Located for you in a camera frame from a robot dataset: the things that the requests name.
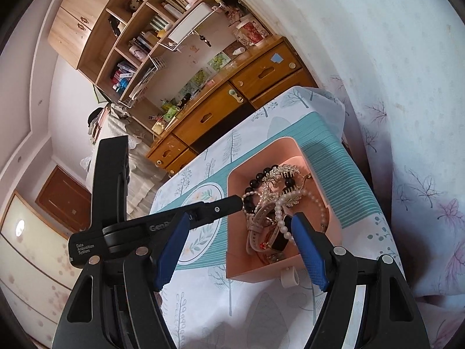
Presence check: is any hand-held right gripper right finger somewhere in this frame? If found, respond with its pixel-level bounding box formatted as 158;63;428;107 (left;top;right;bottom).
292;213;431;349

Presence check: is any black bead bracelet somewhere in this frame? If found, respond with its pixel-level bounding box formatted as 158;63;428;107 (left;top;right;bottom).
241;166;280;216

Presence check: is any beige strap wristwatch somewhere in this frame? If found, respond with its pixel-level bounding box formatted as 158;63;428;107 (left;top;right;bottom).
246;204;297;257

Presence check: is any pearl necklace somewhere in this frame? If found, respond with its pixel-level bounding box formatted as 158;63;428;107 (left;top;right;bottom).
245;185;328;234

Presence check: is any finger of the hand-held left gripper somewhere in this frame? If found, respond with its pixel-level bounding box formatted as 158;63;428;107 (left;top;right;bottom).
188;194;244;223

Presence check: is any wooden bookshelf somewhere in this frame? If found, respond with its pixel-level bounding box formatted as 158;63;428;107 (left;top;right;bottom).
47;0;257;107

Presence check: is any wooden desk with drawers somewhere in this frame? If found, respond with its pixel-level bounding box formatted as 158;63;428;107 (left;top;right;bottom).
147;36;319;175

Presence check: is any white pearl bracelet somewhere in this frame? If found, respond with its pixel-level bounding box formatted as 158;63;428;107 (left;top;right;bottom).
274;194;303;241

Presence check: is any pink plastic drawer box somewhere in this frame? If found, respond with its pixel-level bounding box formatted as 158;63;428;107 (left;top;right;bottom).
225;137;343;288

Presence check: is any white wire rack tray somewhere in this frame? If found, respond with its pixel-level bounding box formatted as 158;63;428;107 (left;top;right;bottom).
156;1;223;52

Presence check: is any floral storage box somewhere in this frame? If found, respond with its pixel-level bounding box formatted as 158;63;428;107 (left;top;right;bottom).
233;15;272;49

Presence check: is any brown wooden door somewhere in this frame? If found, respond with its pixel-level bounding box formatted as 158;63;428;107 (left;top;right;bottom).
35;165;92;232

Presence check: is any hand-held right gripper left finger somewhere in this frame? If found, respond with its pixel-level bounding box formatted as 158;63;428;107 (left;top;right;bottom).
51;211;192;349

